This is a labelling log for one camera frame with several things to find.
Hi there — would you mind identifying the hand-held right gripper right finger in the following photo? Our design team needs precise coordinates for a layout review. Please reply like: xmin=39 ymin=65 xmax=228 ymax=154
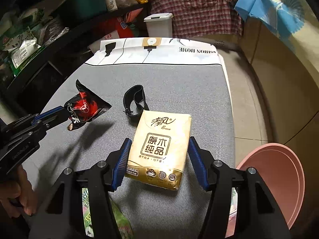
xmin=188 ymin=136 xmax=291 ymax=239

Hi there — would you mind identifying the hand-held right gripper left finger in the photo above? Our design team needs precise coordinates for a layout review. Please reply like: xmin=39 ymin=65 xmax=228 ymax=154
xmin=29 ymin=138 xmax=132 ymax=239

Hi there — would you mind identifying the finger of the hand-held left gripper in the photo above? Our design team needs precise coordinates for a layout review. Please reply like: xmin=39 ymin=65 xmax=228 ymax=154
xmin=10 ymin=115 xmax=72 ymax=145
xmin=7 ymin=106 xmax=66 ymax=130

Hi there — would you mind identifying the black and red snack wrapper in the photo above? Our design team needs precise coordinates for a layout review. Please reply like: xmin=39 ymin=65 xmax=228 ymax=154
xmin=63 ymin=79 xmax=112 ymax=131

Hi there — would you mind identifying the beige tissue pack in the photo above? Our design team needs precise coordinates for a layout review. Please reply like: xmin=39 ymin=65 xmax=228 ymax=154
xmin=124 ymin=110 xmax=193 ymax=191

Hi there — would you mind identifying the pink plastic basin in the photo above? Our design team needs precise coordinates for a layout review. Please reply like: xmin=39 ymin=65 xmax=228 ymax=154
xmin=230 ymin=143 xmax=306 ymax=231

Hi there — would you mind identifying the person's left hand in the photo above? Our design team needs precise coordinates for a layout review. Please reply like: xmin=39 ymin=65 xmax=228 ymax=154
xmin=0 ymin=166 xmax=34 ymax=217

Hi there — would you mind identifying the green plastic packet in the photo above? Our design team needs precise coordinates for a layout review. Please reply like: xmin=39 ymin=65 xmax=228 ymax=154
xmin=82 ymin=187 xmax=133 ymax=239

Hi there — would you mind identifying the green and white food bag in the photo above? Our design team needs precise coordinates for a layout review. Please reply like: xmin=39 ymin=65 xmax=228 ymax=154
xmin=0 ymin=28 xmax=43 ymax=76

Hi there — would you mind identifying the dark plastic bag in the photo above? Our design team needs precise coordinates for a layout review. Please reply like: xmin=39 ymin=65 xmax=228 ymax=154
xmin=37 ymin=21 xmax=70 ymax=44

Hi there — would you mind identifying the black shelf rack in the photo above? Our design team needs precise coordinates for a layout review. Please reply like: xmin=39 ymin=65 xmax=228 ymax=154
xmin=0 ymin=0 xmax=150 ymax=95

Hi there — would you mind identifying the orange box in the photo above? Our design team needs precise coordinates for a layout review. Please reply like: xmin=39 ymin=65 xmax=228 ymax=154
xmin=116 ymin=17 xmax=140 ymax=40

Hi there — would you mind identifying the green storage box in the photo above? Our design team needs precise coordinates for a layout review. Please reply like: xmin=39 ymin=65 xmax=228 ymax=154
xmin=61 ymin=0 xmax=106 ymax=22

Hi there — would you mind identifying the white lidded bin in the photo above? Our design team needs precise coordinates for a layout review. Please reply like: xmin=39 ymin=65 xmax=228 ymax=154
xmin=144 ymin=13 xmax=174 ymax=38

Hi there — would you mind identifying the red plaid shirt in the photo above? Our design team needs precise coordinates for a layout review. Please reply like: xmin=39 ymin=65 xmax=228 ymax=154
xmin=145 ymin=0 xmax=244 ymax=38

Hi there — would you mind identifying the blue non-woven cloth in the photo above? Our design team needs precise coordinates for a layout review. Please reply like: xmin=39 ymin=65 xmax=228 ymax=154
xmin=234 ymin=0 xmax=265 ymax=26

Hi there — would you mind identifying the beige curtain with blue fans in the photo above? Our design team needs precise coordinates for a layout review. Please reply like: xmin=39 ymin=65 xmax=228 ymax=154
xmin=239 ymin=0 xmax=319 ymax=85

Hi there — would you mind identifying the black strap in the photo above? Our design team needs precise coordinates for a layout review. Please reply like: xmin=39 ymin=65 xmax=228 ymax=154
xmin=123 ymin=85 xmax=150 ymax=118

